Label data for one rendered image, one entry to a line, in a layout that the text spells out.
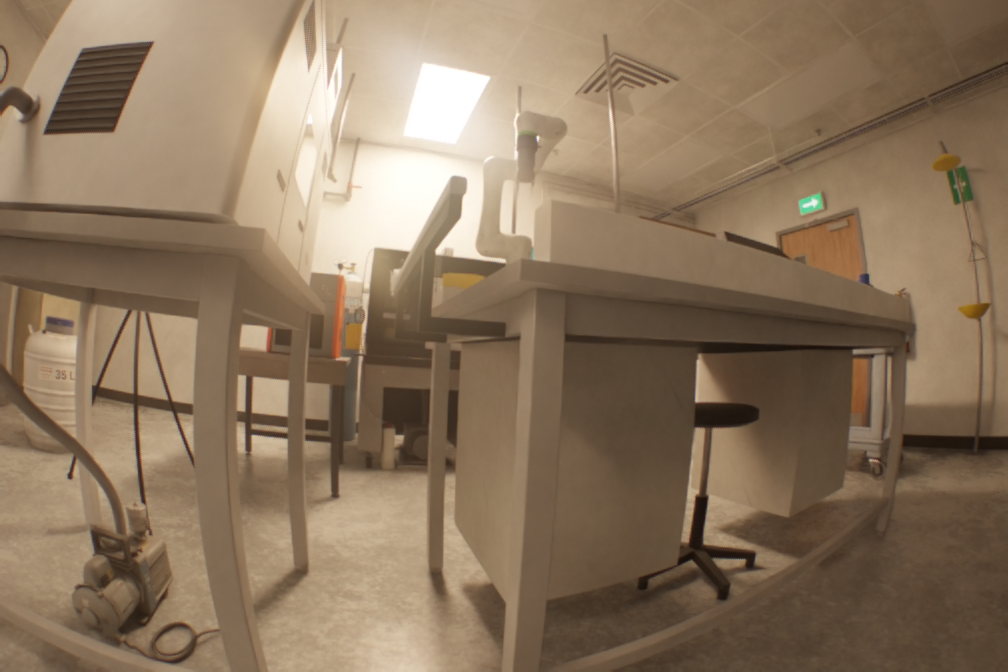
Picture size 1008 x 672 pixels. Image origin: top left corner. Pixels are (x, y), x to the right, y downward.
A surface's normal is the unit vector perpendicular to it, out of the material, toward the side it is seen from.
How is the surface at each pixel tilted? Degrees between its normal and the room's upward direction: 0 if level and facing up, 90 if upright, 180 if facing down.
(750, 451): 90
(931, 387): 90
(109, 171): 90
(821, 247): 90
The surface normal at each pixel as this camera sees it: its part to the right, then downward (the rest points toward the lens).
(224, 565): 0.33, -0.13
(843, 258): -0.94, -0.10
